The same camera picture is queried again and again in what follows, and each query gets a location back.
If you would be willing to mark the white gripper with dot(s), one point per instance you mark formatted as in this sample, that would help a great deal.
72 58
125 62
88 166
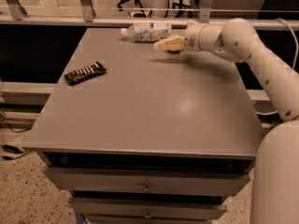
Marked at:
192 36

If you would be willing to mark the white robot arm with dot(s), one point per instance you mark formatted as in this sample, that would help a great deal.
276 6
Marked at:
275 188

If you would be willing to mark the clear plastic water bottle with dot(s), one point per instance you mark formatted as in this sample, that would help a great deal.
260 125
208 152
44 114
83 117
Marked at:
147 31

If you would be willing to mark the black office chair base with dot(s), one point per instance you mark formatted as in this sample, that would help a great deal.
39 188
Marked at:
141 13

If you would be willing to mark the black snack bar packet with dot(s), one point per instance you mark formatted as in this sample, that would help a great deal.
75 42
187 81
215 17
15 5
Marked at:
85 73

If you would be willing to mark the grey drawer cabinet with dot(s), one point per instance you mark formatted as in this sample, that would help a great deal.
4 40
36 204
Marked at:
160 138

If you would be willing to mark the metal railing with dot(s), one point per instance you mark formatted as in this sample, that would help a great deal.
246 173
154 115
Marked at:
115 13

